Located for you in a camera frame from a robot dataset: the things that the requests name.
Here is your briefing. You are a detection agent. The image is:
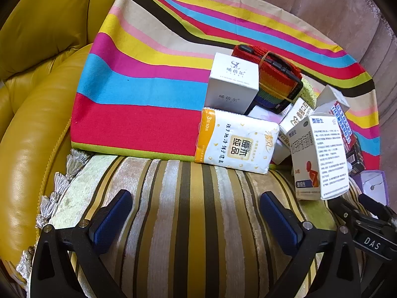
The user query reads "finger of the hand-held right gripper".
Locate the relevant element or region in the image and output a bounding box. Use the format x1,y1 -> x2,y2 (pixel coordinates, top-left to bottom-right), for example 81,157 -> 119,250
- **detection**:
358,193 -> 397,221
327,197 -> 360,224

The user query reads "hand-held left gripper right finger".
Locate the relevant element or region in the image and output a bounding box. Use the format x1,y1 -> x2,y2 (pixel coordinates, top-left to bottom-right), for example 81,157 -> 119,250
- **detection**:
259,192 -> 362,298

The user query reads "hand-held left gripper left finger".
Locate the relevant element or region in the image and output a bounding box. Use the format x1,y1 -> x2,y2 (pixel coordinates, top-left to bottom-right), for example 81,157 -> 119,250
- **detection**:
31,189 -> 134,298

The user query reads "purple storage box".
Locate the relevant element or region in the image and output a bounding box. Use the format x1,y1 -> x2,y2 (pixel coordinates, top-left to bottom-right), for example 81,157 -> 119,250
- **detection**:
350,169 -> 390,205

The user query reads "black box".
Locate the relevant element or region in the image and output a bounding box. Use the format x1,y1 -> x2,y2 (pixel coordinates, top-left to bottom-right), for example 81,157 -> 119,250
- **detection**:
344,137 -> 368,177

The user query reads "white medicine box red figure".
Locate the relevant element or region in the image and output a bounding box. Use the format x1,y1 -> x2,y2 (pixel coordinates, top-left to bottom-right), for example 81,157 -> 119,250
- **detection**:
290,115 -> 349,201

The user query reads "small white box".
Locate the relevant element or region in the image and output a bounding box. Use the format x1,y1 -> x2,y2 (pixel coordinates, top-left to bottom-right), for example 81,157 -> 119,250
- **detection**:
271,137 -> 292,165

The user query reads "red and blue printed box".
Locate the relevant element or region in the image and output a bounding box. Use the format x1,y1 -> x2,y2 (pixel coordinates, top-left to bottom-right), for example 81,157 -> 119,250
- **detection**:
313,84 -> 356,152

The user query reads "white orange tissue packet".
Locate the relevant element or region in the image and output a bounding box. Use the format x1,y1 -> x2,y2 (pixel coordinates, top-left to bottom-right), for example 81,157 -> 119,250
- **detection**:
195,107 -> 280,174

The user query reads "long white box gold print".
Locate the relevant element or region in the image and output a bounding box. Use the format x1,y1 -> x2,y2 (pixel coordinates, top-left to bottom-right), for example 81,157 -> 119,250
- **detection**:
277,98 -> 317,143

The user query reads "green patterned small box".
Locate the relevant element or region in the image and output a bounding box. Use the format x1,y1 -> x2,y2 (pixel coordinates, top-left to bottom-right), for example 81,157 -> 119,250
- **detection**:
301,77 -> 315,108

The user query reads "rainbow striped luggage strap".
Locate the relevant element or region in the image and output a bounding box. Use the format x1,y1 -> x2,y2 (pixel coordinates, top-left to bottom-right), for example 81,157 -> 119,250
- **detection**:
233,44 -> 304,114

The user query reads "tall white box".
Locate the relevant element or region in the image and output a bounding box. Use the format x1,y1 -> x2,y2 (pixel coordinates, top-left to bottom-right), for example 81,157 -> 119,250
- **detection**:
204,52 -> 259,110

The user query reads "silver tassel fringe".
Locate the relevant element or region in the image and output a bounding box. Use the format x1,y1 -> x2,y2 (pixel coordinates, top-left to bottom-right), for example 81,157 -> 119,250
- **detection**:
15,149 -> 83,283

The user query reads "green gold striped plush cushion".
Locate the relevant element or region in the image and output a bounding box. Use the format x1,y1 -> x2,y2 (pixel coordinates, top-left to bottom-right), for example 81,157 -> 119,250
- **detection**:
46,153 -> 366,298

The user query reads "colourful striped cloth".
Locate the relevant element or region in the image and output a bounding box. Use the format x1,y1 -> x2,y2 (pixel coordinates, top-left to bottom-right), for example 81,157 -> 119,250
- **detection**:
71,0 -> 381,174

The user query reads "yellow leather sofa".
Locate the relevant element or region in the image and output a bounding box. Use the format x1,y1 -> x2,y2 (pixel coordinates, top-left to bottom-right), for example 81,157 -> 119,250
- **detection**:
0,0 -> 138,270

